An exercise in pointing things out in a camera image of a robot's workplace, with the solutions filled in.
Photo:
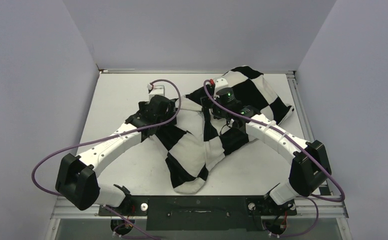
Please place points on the aluminium frame rail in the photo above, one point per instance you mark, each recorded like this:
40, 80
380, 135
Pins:
115, 97

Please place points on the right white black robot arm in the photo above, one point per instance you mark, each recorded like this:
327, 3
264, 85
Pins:
229, 125

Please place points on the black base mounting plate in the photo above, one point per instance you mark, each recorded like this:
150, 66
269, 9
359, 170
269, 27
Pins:
203, 212

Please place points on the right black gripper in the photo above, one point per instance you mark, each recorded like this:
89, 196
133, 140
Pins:
209, 104

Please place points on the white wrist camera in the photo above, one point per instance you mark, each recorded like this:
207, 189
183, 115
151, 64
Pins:
219, 83
155, 90

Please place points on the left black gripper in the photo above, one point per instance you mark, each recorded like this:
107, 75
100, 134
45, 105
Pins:
170, 114

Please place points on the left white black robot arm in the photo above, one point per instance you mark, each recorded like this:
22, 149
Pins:
77, 178

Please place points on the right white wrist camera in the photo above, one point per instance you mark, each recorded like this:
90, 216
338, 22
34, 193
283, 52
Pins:
219, 83

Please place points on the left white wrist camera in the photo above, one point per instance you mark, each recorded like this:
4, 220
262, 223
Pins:
155, 90

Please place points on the black and white checkered pillowcase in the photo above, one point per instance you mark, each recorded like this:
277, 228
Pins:
194, 145

